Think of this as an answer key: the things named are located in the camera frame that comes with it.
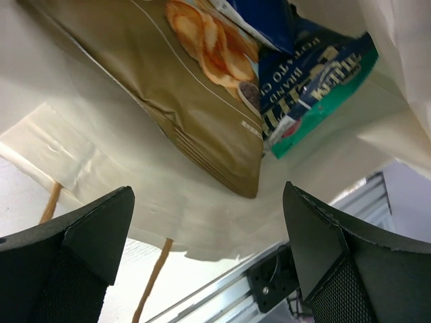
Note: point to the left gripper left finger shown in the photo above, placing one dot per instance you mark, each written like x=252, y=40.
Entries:
x=59, y=271

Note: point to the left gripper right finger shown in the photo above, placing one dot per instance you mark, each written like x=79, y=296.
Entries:
x=352, y=271

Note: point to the brown paper bag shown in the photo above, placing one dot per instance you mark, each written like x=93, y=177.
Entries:
x=63, y=119

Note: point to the navy kettle chips bag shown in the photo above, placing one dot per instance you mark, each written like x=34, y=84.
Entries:
x=300, y=90

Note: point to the gold blue crisps bag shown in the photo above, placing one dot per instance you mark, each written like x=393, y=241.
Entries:
x=183, y=62

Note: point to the blue snack box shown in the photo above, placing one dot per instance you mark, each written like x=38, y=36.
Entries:
x=269, y=21

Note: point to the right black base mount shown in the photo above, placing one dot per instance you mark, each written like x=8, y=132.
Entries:
x=273, y=278

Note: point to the aluminium mounting rail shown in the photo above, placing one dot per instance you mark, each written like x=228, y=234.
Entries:
x=231, y=297

